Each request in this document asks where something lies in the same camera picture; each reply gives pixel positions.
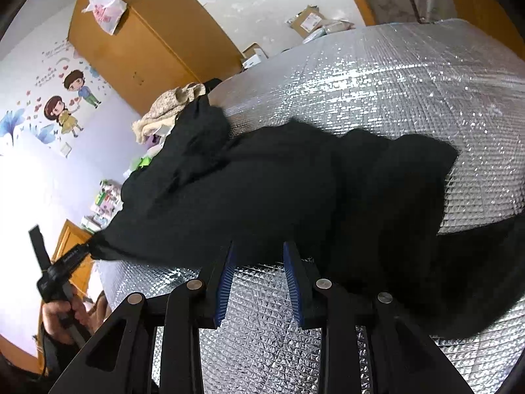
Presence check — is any black garment with white lettering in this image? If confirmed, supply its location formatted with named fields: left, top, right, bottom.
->
left=90, top=97, right=524, bottom=339

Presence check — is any person's left hand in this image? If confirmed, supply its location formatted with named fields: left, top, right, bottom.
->
left=42, top=293, right=112, bottom=345

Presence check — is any green tissue pack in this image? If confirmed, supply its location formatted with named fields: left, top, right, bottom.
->
left=136, top=155, right=153, bottom=169

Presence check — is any beige floral cloth pile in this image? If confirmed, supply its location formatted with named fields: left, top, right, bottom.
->
left=132, top=83, right=206, bottom=144

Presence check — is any wooden wardrobe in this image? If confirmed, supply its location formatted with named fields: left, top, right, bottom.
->
left=68, top=0, right=242, bottom=115

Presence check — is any white plastic bag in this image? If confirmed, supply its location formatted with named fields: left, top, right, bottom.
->
left=82, top=0, right=127, bottom=36

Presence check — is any small white cardboard box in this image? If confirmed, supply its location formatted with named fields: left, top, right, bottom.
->
left=242, top=43, right=268, bottom=69

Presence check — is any brown cardboard box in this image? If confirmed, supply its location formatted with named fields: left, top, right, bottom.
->
left=286, top=5, right=325, bottom=38

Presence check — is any cartoon couple wall sticker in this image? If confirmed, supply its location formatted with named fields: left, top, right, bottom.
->
left=1, top=39, right=112, bottom=157

